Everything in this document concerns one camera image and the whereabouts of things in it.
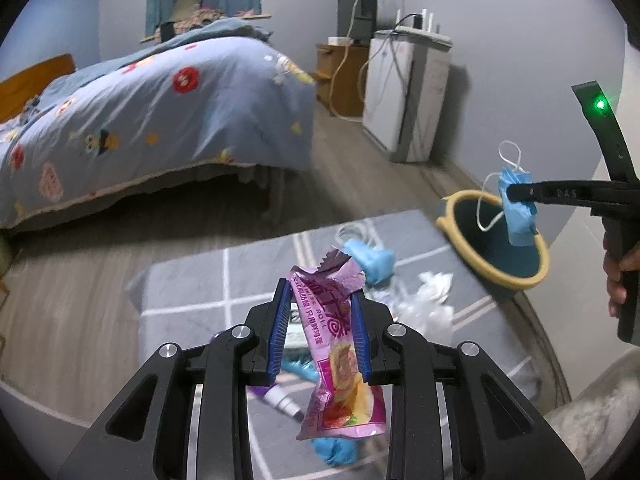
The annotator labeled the white floor appliance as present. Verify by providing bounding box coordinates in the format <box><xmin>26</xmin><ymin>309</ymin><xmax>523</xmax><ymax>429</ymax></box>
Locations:
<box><xmin>361</xmin><ymin>30</ymin><xmax>453</xmax><ymax>163</ymax></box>

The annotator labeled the clear plastic wrap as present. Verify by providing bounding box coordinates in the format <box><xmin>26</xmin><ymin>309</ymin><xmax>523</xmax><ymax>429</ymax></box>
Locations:
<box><xmin>390</xmin><ymin>271</ymin><xmax>456</xmax><ymax>341</ymax></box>

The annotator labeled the pink snack wrapper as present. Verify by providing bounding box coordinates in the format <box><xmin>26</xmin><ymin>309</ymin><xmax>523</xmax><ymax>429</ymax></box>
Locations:
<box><xmin>287</xmin><ymin>249</ymin><xmax>388</xmax><ymax>442</ymax></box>

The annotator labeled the white fuzzy rug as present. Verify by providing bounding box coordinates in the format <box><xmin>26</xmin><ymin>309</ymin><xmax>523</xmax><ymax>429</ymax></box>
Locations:
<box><xmin>545</xmin><ymin>347</ymin><xmax>640</xmax><ymax>480</ymax></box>

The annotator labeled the white purple tube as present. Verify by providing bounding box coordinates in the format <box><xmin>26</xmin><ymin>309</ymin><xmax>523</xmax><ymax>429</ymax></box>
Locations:
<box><xmin>247</xmin><ymin>382</ymin><xmax>305</xmax><ymax>422</ymax></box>

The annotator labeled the wooden nightstand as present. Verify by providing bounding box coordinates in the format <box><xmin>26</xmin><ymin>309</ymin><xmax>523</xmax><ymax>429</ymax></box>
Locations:
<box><xmin>315</xmin><ymin>42</ymin><xmax>371</xmax><ymax>118</ymax></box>

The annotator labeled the blue glove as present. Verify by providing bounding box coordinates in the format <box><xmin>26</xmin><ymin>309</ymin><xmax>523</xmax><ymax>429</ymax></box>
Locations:
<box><xmin>311</xmin><ymin>435</ymin><xmax>358</xmax><ymax>467</ymax></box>

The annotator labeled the wooden headboard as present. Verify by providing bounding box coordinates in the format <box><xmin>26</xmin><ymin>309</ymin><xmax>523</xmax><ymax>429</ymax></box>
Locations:
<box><xmin>0</xmin><ymin>54</ymin><xmax>76</xmax><ymax>123</ymax></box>

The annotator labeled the white cable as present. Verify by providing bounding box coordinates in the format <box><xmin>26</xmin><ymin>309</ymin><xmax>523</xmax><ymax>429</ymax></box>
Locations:
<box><xmin>327</xmin><ymin>45</ymin><xmax>363</xmax><ymax>122</ymax></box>

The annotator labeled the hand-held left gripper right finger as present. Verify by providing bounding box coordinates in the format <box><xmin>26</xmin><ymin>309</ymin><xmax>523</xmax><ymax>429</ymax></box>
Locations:
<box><xmin>351</xmin><ymin>292</ymin><xmax>586</xmax><ymax>480</ymax></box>

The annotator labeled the white router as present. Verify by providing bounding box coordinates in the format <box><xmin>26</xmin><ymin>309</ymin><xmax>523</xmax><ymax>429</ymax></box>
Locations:
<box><xmin>395</xmin><ymin>8</ymin><xmax>453</xmax><ymax>43</ymax></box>

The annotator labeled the teal trash bin yellow rim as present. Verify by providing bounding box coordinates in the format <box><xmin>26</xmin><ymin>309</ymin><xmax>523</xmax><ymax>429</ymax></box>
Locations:
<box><xmin>435</xmin><ymin>190</ymin><xmax>551</xmax><ymax>293</ymax></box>

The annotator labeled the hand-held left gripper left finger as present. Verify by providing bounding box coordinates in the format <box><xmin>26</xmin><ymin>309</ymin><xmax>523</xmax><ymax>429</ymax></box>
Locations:
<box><xmin>55</xmin><ymin>279</ymin><xmax>293</xmax><ymax>480</ymax></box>

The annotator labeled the blue face mask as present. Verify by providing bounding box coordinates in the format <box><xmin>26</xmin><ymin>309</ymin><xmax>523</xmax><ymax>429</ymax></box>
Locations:
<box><xmin>335</xmin><ymin>222</ymin><xmax>397</xmax><ymax>287</ymax></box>
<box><xmin>477</xmin><ymin>141</ymin><xmax>541</xmax><ymax>248</ymax></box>

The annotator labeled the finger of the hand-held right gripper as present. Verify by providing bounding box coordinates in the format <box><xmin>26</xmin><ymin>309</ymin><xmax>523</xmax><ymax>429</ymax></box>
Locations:
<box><xmin>506</xmin><ymin>180</ymin><xmax>602</xmax><ymax>207</ymax></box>

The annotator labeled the blue printed bed blanket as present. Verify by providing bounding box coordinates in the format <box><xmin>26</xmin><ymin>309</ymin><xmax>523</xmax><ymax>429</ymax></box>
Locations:
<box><xmin>0</xmin><ymin>17</ymin><xmax>317</xmax><ymax>231</ymax></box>

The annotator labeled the person's right hand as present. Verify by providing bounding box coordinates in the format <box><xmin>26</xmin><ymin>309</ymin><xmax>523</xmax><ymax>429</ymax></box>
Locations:
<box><xmin>602</xmin><ymin>232</ymin><xmax>623</xmax><ymax>318</ymax></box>

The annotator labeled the black monitor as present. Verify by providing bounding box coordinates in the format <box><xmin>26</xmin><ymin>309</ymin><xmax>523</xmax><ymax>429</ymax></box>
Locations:
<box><xmin>336</xmin><ymin>0</ymin><xmax>379</xmax><ymax>43</ymax></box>

